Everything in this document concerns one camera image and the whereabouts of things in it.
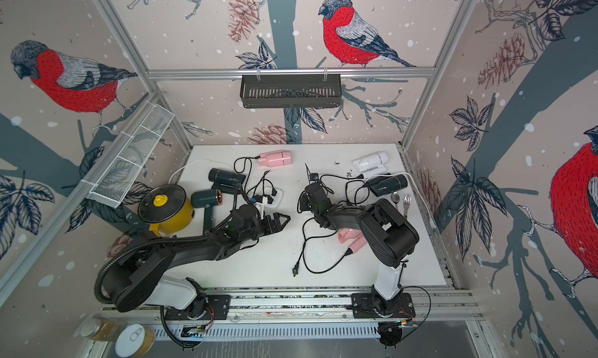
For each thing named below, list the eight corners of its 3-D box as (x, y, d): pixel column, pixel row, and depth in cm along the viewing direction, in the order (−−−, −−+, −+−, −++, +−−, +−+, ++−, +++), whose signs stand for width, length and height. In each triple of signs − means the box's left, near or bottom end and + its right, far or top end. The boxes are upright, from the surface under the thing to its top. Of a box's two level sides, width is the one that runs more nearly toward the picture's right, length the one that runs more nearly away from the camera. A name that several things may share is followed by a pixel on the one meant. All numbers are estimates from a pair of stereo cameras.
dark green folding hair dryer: (375, 197, 100) (377, 192, 97) (367, 183, 105) (368, 178, 102) (408, 188, 103) (411, 183, 100) (398, 174, 108) (400, 169, 105)
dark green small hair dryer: (206, 188, 106) (202, 182, 101) (215, 174, 111) (211, 167, 107) (238, 195, 103) (235, 188, 99) (245, 180, 109) (243, 173, 104)
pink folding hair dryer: (259, 168, 113) (258, 162, 109) (261, 157, 118) (260, 150, 114) (292, 168, 113) (291, 162, 109) (292, 157, 118) (292, 150, 114)
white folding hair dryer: (361, 179, 109) (363, 171, 105) (353, 166, 114) (355, 158, 110) (390, 170, 112) (393, 163, 108) (381, 159, 118) (384, 151, 113)
